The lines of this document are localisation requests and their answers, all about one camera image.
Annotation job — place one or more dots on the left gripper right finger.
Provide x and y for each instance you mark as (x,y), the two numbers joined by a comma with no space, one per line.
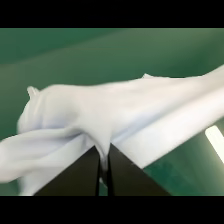
(133,176)

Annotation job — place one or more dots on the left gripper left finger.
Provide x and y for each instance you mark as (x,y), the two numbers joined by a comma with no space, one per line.
(78,176)

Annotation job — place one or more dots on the white shirt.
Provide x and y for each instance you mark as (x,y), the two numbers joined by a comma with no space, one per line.
(100,103)

